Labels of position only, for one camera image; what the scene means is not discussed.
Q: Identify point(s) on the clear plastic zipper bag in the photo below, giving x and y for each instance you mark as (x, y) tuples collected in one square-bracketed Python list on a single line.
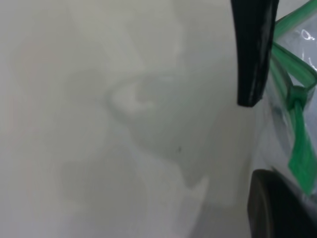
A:
[(301, 148)]

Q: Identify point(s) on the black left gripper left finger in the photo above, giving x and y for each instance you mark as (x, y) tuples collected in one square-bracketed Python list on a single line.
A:
[(255, 49)]

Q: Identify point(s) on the green zipper slider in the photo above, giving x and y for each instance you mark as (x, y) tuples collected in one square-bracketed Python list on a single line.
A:
[(296, 95)]

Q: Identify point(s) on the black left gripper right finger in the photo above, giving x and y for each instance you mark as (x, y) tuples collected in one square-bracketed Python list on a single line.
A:
[(275, 213)]

